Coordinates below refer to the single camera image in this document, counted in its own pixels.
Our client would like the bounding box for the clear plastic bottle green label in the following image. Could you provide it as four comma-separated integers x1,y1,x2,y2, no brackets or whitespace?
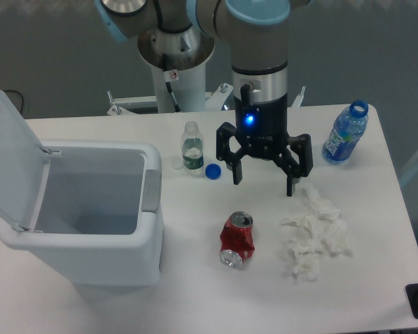
180,121,204,175

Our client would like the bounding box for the white trash bin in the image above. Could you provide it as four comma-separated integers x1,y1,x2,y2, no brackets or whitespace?
0,91,164,287

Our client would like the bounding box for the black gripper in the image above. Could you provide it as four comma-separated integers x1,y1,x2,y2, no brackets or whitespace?
216,63,314,197

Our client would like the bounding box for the black cable on pedestal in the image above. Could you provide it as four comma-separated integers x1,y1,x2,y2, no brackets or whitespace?
162,54,182,113

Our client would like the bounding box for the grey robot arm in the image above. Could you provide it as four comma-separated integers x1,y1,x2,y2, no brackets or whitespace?
95,1,313,195

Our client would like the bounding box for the blue bottle cap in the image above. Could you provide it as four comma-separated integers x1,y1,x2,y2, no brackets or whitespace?
205,164,222,180

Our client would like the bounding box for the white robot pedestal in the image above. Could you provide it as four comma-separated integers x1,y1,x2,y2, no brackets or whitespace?
137,26,215,113

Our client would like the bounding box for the white metal base frame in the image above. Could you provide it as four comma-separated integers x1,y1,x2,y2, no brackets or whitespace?
106,83,307,116

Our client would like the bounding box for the white bottle cap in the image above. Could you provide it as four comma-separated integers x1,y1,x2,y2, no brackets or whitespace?
171,160,183,170

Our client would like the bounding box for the crushed red soda can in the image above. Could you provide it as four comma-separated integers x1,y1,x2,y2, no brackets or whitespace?
219,211,255,269

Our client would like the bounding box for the crumpled white tissue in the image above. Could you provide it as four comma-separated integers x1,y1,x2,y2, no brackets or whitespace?
281,182,353,283

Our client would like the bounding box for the blue plastic bottle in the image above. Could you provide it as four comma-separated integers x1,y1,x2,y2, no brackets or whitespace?
322,100,369,164

